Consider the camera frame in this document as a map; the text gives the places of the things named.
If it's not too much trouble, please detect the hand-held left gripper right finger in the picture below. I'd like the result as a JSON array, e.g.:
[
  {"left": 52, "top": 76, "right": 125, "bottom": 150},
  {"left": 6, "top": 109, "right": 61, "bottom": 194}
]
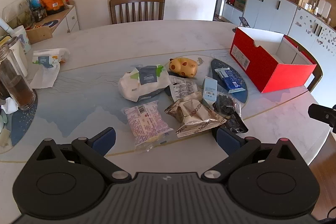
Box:
[{"left": 201, "top": 126, "right": 305, "bottom": 184}]

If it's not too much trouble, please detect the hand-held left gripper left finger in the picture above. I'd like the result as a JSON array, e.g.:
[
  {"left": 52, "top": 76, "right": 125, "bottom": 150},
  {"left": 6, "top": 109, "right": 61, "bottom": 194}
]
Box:
[{"left": 33, "top": 127, "right": 132, "bottom": 184}]

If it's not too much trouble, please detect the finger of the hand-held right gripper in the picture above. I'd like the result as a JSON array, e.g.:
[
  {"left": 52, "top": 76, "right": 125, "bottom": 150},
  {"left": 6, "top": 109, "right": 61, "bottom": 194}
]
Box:
[{"left": 308, "top": 103, "right": 336, "bottom": 134}]

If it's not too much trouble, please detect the black snack wrapper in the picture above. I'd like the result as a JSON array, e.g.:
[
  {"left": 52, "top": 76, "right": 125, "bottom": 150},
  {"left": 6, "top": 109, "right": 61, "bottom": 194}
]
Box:
[{"left": 223, "top": 112, "right": 249, "bottom": 134}]

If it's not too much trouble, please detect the clear bag of raisins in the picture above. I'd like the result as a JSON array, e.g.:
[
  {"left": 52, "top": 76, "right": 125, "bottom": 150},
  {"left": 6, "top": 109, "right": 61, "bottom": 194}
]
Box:
[{"left": 212, "top": 93, "right": 242, "bottom": 119}]

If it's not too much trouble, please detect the silver brown snack packet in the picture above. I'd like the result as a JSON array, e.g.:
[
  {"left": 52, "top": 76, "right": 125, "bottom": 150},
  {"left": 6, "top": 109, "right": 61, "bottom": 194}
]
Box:
[{"left": 164, "top": 91, "right": 227, "bottom": 138}]

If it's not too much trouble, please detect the purple print bread packet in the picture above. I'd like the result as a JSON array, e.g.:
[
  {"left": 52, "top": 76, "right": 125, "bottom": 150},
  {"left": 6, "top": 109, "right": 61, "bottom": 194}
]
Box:
[{"left": 121, "top": 100, "right": 174, "bottom": 149}]

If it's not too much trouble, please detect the light blue carton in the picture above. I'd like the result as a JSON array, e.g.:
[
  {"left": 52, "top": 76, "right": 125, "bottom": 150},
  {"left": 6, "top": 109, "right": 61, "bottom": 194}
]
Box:
[{"left": 203, "top": 76, "right": 218, "bottom": 105}]

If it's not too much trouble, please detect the blue snack wrapper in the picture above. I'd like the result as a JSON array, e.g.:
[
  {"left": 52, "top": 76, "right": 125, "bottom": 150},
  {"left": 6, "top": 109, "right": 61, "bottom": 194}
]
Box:
[{"left": 214, "top": 67, "right": 245, "bottom": 94}]

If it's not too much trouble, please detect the white blue green tissue pack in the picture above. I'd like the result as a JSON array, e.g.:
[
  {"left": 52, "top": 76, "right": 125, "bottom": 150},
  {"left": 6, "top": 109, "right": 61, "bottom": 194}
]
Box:
[{"left": 118, "top": 64, "right": 171, "bottom": 102}]

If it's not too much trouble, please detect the white black-print snack packet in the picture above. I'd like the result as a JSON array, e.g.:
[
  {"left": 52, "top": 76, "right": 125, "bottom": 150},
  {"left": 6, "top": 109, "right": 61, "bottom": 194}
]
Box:
[{"left": 165, "top": 75, "right": 198, "bottom": 102}]

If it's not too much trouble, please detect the red cardboard box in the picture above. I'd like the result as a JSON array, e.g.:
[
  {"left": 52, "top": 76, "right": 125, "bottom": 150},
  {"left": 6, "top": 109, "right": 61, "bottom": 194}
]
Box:
[{"left": 230, "top": 27, "right": 317, "bottom": 93}]

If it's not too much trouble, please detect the yellow spotted pig toy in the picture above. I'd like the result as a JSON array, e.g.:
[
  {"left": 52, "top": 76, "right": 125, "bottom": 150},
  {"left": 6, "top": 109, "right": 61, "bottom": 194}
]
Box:
[{"left": 168, "top": 57, "right": 199, "bottom": 79}]

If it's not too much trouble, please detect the white marble desktop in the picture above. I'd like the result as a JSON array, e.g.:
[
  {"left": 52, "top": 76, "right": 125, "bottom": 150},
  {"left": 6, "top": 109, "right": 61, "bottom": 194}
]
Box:
[{"left": 0, "top": 20, "right": 332, "bottom": 203}]

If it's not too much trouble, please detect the white paper napkin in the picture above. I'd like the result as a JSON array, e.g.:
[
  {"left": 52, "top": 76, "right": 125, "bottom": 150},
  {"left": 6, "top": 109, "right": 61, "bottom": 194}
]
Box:
[{"left": 29, "top": 64, "right": 61, "bottom": 89}]

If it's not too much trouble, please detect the glass jar with brown contents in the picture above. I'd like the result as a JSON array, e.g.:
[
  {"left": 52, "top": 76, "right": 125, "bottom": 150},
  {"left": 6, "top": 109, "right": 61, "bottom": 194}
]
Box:
[{"left": 0, "top": 43, "right": 36, "bottom": 111}]

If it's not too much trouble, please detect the small white tissue pack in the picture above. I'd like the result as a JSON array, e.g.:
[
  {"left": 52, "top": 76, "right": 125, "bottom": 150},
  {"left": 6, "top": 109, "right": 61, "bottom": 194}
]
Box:
[{"left": 32, "top": 48, "right": 71, "bottom": 69}]

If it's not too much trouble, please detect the crumpled white tissue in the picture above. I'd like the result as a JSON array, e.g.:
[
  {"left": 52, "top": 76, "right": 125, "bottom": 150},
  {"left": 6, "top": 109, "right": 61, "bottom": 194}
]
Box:
[{"left": 1, "top": 97, "right": 19, "bottom": 114}]

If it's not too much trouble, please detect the folding phone stand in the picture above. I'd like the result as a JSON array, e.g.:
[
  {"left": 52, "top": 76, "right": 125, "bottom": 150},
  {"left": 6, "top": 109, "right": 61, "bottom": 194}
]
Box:
[{"left": 238, "top": 17, "right": 252, "bottom": 28}]

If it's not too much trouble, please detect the white side cabinet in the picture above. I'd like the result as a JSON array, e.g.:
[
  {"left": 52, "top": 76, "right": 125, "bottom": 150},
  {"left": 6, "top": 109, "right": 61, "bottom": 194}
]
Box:
[{"left": 51, "top": 5, "right": 80, "bottom": 36}]

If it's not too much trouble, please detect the open brown cardboard box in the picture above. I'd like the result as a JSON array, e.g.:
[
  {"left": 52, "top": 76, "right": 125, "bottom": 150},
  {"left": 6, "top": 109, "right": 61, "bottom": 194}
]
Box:
[{"left": 26, "top": 26, "right": 53, "bottom": 45}]

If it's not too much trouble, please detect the white printed mug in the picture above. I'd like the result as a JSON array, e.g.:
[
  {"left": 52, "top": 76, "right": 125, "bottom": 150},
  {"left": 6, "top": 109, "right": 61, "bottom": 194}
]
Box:
[{"left": 10, "top": 25, "right": 32, "bottom": 55}]

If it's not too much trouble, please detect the clear plastic container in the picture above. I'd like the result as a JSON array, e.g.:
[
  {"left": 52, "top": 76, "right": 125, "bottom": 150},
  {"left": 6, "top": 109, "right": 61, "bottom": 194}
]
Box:
[{"left": 3, "top": 0, "right": 30, "bottom": 28}]

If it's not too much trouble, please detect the white wooden wall cabinet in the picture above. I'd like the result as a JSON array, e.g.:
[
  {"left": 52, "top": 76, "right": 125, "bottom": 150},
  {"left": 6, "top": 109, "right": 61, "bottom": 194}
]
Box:
[{"left": 222, "top": 0, "right": 336, "bottom": 62}]

